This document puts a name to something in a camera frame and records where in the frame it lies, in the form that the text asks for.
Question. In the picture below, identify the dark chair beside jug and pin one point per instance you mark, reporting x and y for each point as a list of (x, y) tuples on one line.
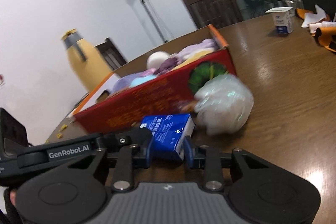
[(113, 57)]

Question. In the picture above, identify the person left hand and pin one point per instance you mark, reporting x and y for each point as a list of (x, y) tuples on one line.
[(10, 200)]

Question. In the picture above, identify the purple drawstring pouch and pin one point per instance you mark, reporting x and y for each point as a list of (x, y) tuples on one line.
[(123, 82)]

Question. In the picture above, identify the yellow thermos jug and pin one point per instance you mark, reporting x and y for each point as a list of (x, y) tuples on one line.
[(85, 60)]

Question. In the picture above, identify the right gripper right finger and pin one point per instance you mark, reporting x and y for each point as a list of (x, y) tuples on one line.
[(207, 159)]

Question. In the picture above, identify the blue tissue pack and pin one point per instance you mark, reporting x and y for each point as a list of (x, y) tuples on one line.
[(168, 132)]

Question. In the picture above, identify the small white milk carton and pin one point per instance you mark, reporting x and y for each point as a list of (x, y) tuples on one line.
[(282, 19)]

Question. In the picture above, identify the red cardboard box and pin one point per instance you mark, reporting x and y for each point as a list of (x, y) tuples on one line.
[(162, 95)]

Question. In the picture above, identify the blue plush toy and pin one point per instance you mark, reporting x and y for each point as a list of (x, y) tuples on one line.
[(141, 80)]

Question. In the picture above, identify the wooden chair behind table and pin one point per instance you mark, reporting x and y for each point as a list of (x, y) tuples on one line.
[(219, 13)]

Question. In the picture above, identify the yellow crumbs cluster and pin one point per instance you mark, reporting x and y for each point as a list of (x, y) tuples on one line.
[(57, 134)]

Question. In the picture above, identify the lilac fluffy towel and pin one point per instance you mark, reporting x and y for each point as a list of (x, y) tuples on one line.
[(206, 44)]

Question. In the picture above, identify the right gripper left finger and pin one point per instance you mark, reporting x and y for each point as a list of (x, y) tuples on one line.
[(130, 158)]

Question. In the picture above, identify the white plastic bag ball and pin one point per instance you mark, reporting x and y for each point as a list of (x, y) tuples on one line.
[(223, 105)]

